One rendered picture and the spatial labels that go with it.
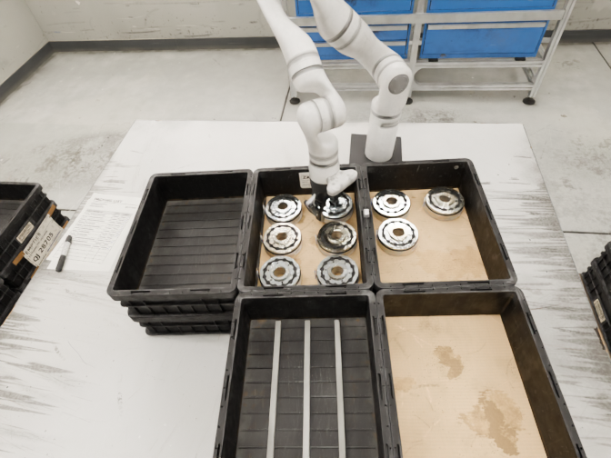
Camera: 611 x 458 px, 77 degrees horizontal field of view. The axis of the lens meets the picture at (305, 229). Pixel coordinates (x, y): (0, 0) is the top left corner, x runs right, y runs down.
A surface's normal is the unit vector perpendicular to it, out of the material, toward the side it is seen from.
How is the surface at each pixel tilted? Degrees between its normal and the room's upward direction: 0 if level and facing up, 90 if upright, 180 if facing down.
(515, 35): 90
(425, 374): 0
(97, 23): 90
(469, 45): 90
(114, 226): 0
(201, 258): 0
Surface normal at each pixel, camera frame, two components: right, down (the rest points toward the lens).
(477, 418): -0.07, -0.63
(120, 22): -0.12, 0.78
